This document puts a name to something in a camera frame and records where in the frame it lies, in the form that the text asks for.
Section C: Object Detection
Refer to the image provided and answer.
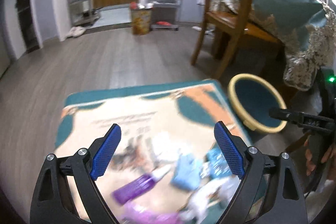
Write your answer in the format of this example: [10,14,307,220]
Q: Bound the purple tube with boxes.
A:
[112,166,170,205]

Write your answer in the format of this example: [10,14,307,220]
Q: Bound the white slippers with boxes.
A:
[66,26,87,38]

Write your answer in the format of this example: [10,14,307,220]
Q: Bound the person's right hand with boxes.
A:
[305,132,335,193]

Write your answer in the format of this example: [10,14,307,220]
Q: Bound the blue glove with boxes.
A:
[170,154,203,192]

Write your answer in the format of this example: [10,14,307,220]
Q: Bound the floral patterned waste bin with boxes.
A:
[129,2,152,35]

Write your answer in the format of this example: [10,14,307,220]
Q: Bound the teal lace tablecloth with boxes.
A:
[209,0,336,92]

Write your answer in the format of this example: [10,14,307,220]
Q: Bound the blue pill blister tray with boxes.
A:
[201,146,232,180]

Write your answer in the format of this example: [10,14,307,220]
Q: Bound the teal orange patterned mat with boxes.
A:
[55,80,251,223]

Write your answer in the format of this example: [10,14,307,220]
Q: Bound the wooden chair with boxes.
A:
[190,0,282,79]

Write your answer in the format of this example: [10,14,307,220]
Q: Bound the yellow rimmed teal trash bin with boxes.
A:
[227,73,287,134]

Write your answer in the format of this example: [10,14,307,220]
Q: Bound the white power strip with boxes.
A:
[192,26,214,35]

